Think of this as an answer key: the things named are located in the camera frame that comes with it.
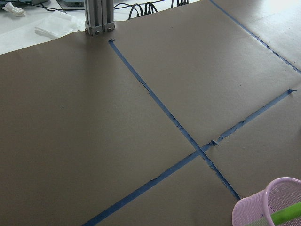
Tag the white tissue paper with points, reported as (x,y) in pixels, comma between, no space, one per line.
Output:
(59,24)

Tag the aluminium frame post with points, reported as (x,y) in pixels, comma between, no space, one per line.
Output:
(99,16)

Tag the pink mesh pen holder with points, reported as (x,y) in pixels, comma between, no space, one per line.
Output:
(256,209)

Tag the blue tape grid lines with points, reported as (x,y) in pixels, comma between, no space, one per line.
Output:
(208,72)

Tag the green highlighter pen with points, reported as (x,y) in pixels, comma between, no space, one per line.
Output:
(287,214)

